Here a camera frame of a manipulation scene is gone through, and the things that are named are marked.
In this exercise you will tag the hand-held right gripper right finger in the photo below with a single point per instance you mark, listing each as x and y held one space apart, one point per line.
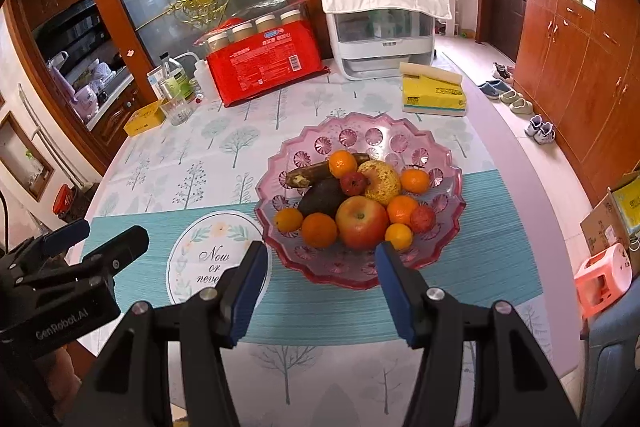
397 297

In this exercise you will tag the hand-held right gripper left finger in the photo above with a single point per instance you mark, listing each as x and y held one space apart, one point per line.
245 297

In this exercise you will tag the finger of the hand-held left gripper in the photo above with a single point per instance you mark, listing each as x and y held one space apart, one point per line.
120 252
65 234

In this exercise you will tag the small yellowish tangerine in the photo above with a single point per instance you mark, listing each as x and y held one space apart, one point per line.
398 237

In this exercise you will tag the pink plastic fruit plate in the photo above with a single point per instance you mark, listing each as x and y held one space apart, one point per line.
325 267

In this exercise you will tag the red apple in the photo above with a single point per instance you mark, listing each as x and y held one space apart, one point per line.
362 222

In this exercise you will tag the orange tangerine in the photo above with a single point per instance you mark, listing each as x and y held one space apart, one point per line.
319 230
342 163
415 181
401 209
288 219

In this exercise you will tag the small red crabapple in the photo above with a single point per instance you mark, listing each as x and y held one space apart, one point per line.
354 183

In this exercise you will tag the dark avocado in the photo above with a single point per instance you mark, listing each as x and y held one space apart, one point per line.
320 199

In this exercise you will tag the overripe brown banana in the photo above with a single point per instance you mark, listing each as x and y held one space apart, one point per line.
307 174

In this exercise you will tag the red bucket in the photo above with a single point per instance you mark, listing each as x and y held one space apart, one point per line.
63 199

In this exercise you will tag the teal striped placemat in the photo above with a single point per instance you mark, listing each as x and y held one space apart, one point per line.
490 247

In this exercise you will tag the wooden kitchen base cabinet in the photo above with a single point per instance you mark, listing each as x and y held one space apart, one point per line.
120 117

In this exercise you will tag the yellow flat box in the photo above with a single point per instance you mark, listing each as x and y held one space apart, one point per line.
145 119

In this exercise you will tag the clear drinking glass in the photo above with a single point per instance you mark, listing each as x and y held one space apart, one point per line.
176 112

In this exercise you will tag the white carton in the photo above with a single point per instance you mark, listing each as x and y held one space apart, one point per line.
155 82

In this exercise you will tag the clear plastic bottle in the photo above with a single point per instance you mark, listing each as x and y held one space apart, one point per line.
175 79

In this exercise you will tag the white squeeze bottle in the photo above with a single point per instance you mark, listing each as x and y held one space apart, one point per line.
202 79

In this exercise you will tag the pink plastic stool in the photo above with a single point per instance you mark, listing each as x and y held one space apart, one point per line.
600 279

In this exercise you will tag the yellow tissue pack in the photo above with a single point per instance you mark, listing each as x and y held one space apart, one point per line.
435 94

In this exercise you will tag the cardboard box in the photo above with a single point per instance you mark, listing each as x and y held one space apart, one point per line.
600 227

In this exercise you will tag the white blue sneaker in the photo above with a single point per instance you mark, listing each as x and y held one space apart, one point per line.
546 133
533 125

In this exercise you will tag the blue slipper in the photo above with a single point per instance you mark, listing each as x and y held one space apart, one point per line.
492 89

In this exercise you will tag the light green slipper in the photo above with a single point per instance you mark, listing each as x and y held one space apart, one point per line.
511 97
522 106

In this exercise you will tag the blue chair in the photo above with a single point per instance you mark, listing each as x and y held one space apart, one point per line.
615 367

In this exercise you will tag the red package of jars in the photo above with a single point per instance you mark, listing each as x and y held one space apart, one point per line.
265 62

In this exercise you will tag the white countertop appliance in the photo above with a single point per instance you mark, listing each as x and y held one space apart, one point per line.
385 52

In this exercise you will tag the yellow pack in box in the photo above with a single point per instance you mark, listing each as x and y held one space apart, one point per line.
627 204

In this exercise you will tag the dark sneaker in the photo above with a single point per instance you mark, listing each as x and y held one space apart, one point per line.
502 72

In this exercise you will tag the wooden picture frame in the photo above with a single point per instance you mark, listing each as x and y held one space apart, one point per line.
30 157

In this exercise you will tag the wooden wall cabinet unit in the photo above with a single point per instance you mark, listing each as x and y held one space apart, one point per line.
575 72

